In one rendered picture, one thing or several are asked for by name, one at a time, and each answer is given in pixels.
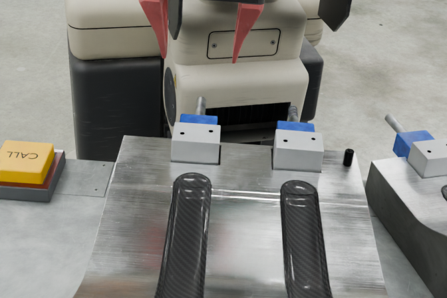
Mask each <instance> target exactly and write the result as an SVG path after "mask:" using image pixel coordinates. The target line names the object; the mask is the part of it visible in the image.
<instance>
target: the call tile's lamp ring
mask: <svg viewBox="0 0 447 298"><path fill-rule="evenodd" d="M54 151H55V153H57V155H56V157H55V159H54V161H53V164H52V166H51V169H50V170H49V173H48V175H47V178H46V180H45V183H44V184H26V183H16V182H0V186H9V187H19V188H38V189H48V188H49V185H50V183H51V180H52V179H53V176H54V174H55V171H56V169H57V166H58V165H59V162H60V159H61V157H62V155H63V152H64V150H54Z"/></svg>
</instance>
